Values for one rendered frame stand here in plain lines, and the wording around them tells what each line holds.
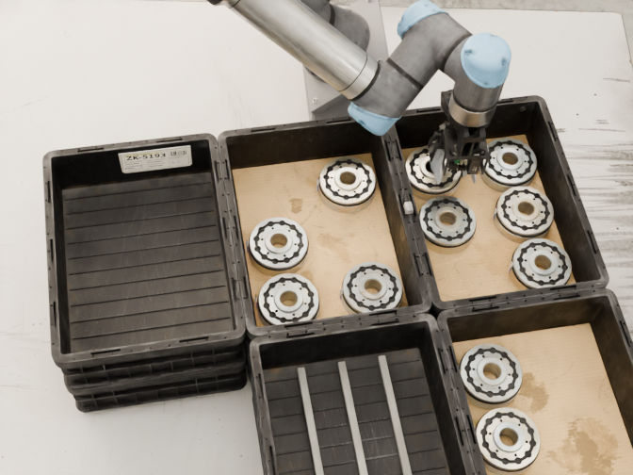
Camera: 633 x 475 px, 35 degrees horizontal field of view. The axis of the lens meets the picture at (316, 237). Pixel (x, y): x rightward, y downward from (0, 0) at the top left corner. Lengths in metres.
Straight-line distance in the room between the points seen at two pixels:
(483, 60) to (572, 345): 0.52
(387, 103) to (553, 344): 0.50
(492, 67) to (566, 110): 0.66
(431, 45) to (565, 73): 0.70
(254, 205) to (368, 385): 0.39
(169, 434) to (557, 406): 0.65
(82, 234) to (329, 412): 0.54
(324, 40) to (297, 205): 0.37
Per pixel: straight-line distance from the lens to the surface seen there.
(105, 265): 1.76
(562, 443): 1.67
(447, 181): 1.82
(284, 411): 1.62
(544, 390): 1.70
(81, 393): 1.69
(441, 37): 1.59
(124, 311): 1.71
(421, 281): 1.62
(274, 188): 1.82
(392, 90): 1.60
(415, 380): 1.66
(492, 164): 1.85
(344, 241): 1.76
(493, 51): 1.55
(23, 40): 2.26
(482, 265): 1.77
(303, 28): 1.53
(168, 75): 2.15
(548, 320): 1.72
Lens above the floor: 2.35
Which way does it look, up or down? 60 degrees down
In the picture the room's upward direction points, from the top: 5 degrees clockwise
